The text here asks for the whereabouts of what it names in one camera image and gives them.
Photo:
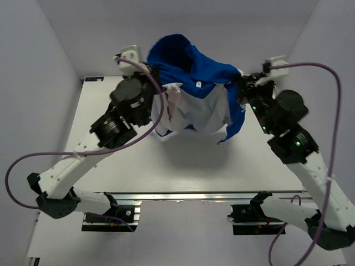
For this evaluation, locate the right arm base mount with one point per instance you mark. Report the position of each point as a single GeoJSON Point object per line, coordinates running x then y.
{"type": "Point", "coordinates": [250, 220]}

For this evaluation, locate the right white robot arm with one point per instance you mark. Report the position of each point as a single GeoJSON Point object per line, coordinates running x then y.
{"type": "Point", "coordinates": [331, 224]}

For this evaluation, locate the left blue table label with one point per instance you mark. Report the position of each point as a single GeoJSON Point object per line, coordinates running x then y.
{"type": "Point", "coordinates": [94, 79]}

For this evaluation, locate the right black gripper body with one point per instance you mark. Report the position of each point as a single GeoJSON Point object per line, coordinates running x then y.
{"type": "Point", "coordinates": [255, 93]}

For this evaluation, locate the aluminium front rail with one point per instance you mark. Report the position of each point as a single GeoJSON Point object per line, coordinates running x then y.
{"type": "Point", "coordinates": [233, 197]}

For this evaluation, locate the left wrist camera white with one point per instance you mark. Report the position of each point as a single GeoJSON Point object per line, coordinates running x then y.
{"type": "Point", "coordinates": [131, 53]}

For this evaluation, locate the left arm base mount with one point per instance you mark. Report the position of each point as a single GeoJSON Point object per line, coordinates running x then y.
{"type": "Point", "coordinates": [119, 218]}

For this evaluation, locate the blue white red jacket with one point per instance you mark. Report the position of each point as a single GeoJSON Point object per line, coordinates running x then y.
{"type": "Point", "coordinates": [198, 93]}

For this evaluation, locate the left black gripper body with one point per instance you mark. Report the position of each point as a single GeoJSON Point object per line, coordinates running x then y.
{"type": "Point", "coordinates": [151, 89]}

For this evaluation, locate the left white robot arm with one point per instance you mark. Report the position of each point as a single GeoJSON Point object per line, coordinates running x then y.
{"type": "Point", "coordinates": [57, 196]}

